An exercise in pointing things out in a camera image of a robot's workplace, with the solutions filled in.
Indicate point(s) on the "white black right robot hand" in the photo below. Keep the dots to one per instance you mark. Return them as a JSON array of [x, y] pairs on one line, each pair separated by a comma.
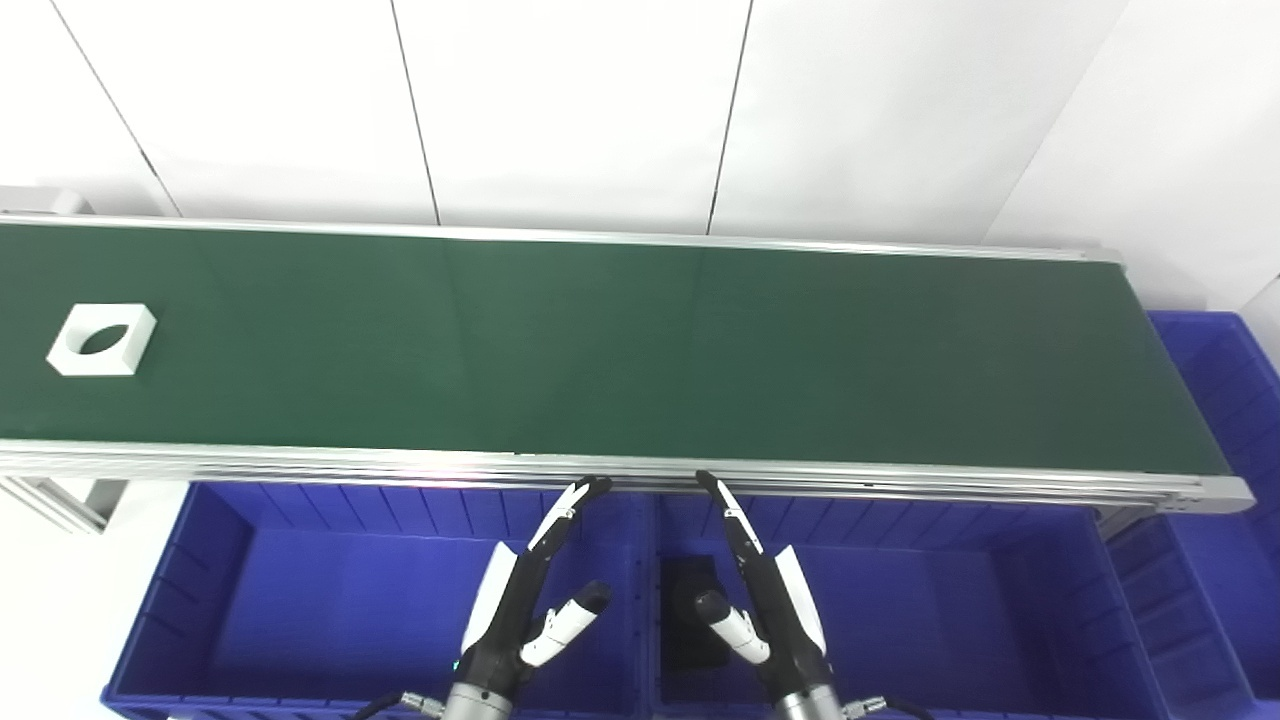
[[780, 615]]

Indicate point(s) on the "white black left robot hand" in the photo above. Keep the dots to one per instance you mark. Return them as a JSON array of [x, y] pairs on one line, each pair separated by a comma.
[[505, 610]]

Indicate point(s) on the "white square part with hole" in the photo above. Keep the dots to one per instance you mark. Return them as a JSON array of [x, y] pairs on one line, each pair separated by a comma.
[[75, 355]]

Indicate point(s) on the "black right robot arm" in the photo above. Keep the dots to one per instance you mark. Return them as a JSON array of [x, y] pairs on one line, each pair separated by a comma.
[[808, 707]]

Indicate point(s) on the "black part in bin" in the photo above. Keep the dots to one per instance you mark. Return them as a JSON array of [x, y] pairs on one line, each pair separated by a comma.
[[685, 640]]

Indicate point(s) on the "blue plastic bin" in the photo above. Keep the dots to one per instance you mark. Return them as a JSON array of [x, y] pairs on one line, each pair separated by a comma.
[[330, 600], [1225, 440], [930, 610]]

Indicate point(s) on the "green conveyor belt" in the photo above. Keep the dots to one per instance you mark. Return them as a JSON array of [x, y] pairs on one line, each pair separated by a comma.
[[620, 340]]

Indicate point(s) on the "aluminium conveyor leg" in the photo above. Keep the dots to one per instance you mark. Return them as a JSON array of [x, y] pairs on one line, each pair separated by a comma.
[[60, 505], [1125, 520]]

